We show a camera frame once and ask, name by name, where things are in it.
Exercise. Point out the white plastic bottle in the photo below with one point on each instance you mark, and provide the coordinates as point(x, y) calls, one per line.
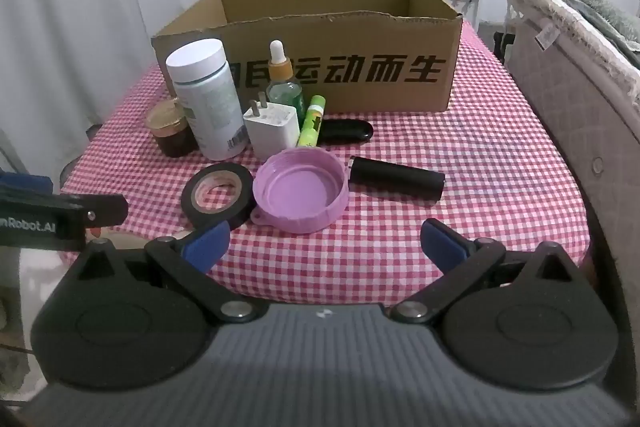
point(210, 107)

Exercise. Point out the grey blanket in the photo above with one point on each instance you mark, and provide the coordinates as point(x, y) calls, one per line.
point(610, 22)

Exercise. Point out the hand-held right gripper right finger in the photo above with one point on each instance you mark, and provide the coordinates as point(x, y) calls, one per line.
point(442, 247)

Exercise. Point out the brown jar with gold lid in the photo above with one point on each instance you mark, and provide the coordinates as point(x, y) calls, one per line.
point(170, 132)

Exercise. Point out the green lip balm tube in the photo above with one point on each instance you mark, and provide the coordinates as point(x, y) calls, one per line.
point(310, 127)

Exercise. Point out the pink checkered tablecloth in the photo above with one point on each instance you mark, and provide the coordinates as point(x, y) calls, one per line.
point(450, 147)

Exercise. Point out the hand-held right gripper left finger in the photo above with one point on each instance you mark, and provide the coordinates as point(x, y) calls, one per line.
point(207, 247)

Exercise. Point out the black tape roll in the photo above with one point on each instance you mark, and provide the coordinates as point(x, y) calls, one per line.
point(243, 211)

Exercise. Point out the white charger plug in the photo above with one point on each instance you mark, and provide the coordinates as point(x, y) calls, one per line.
point(272, 129)

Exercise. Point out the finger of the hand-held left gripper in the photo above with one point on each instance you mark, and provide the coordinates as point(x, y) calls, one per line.
point(25, 183)
point(105, 209)

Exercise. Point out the green dropper bottle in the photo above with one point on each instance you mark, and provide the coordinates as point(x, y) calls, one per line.
point(281, 93)

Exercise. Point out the black cylinder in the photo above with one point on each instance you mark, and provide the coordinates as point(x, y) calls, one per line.
point(400, 179)

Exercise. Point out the white curtain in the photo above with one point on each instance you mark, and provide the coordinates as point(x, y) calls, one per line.
point(75, 7)

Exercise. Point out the brown cardboard box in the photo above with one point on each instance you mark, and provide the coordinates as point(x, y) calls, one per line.
point(350, 37)

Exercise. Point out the pink plastic bowl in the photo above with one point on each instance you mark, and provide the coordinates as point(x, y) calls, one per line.
point(300, 187)

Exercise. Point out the black object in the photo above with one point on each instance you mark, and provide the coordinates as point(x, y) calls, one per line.
point(502, 46)

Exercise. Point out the black oval case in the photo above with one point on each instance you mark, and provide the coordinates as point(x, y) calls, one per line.
point(350, 132)

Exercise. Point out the beige mattress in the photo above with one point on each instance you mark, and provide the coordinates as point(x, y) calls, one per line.
point(575, 107)

